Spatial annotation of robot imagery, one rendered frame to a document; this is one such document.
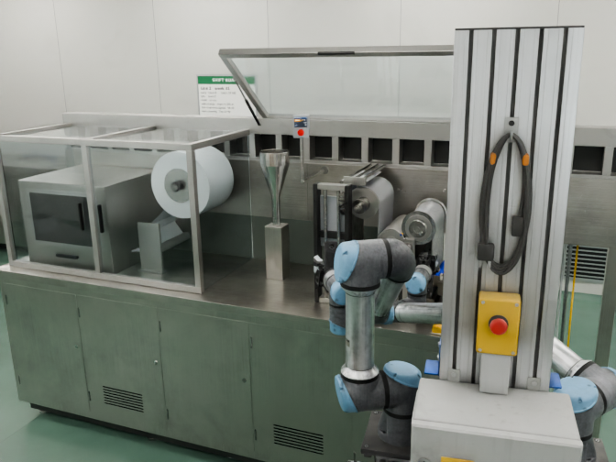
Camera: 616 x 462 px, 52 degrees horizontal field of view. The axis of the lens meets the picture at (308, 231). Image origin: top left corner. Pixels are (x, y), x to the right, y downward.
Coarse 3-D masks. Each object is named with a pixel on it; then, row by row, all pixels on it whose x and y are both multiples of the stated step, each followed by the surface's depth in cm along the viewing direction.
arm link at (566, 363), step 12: (564, 348) 199; (552, 360) 199; (564, 360) 196; (576, 360) 195; (588, 360) 194; (564, 372) 196; (576, 372) 192; (588, 372) 190; (600, 372) 190; (612, 372) 191; (600, 384) 186; (612, 384) 187; (612, 396) 185; (612, 408) 188
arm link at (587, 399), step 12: (564, 384) 184; (576, 384) 183; (588, 384) 183; (576, 396) 178; (588, 396) 178; (600, 396) 183; (576, 408) 178; (588, 408) 178; (600, 408) 182; (576, 420) 179; (588, 420) 179; (588, 432) 181
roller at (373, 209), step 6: (354, 192) 278; (360, 192) 277; (366, 192) 276; (372, 192) 275; (354, 198) 279; (372, 198) 275; (372, 204) 276; (378, 204) 275; (372, 210) 277; (378, 210) 277; (360, 216) 280; (366, 216) 279
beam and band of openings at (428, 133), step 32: (192, 128) 338; (224, 128) 331; (256, 128) 324; (288, 128) 317; (320, 128) 311; (352, 128) 304; (384, 128) 298; (416, 128) 293; (448, 128) 287; (576, 128) 267; (608, 128) 262; (320, 160) 315; (352, 160) 312; (384, 160) 311; (416, 160) 304; (448, 160) 298; (576, 160) 277; (608, 160) 266
